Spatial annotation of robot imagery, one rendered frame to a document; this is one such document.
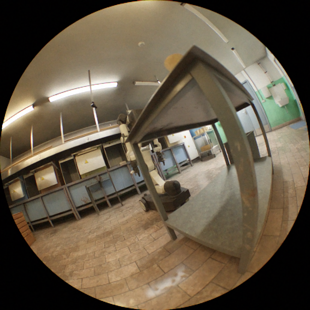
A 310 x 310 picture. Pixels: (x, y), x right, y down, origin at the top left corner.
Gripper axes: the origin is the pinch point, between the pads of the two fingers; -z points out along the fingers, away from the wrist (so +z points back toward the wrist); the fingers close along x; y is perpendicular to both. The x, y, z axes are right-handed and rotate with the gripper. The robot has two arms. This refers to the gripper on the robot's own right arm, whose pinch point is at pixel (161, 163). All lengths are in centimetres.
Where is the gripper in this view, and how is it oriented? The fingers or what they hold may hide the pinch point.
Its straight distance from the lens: 167.2
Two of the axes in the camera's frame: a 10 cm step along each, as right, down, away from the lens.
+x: -5.8, 0.5, 8.1
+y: -7.7, 2.8, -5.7
